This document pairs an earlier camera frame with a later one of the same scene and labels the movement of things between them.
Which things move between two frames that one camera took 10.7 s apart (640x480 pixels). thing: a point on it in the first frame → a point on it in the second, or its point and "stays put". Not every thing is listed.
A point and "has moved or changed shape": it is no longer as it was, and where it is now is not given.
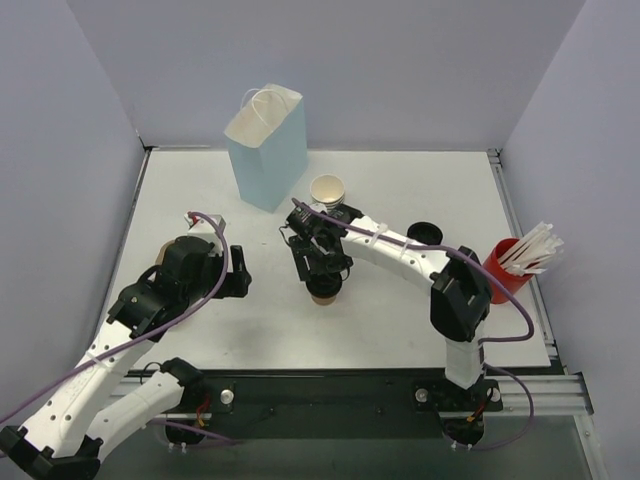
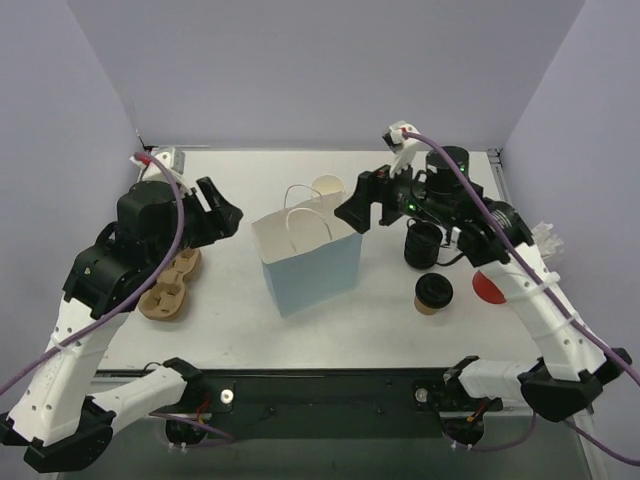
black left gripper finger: x=237 y=282 → x=226 y=215
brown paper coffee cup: x=323 y=301 → x=420 y=307
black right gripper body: x=316 y=245 → x=376 y=195
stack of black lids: x=425 y=232 stays put
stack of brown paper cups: x=328 y=189 stays put
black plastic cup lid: x=324 y=285 has moved or changed shape
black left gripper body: x=235 y=270 → x=201 y=220
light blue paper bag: x=269 y=145 → x=309 y=255
